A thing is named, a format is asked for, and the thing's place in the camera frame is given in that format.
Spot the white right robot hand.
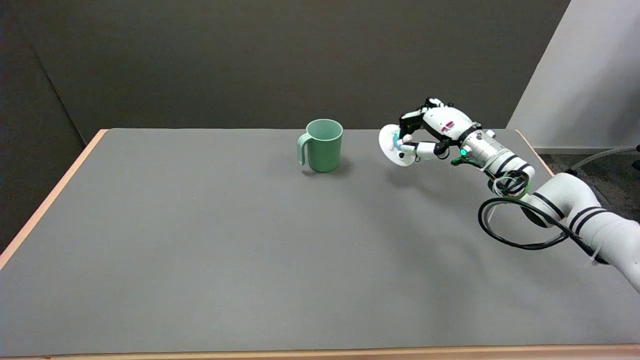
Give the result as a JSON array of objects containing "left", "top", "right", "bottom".
[{"left": 398, "top": 97, "right": 482, "bottom": 162}]

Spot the white cup lid with figurine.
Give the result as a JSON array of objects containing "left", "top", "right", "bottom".
[{"left": 378, "top": 123, "right": 419, "bottom": 166}]

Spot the grey office chair base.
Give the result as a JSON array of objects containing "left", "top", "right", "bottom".
[{"left": 570, "top": 145, "right": 640, "bottom": 174}]

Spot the coiled thin wire bundle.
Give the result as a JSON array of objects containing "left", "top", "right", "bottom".
[{"left": 492, "top": 170, "right": 531, "bottom": 199}]

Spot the green cup with handle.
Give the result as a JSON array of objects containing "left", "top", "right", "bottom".
[{"left": 297, "top": 119, "right": 344, "bottom": 173}]

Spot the black looping robot cable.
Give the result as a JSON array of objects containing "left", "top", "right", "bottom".
[{"left": 478, "top": 197, "right": 609, "bottom": 265}]

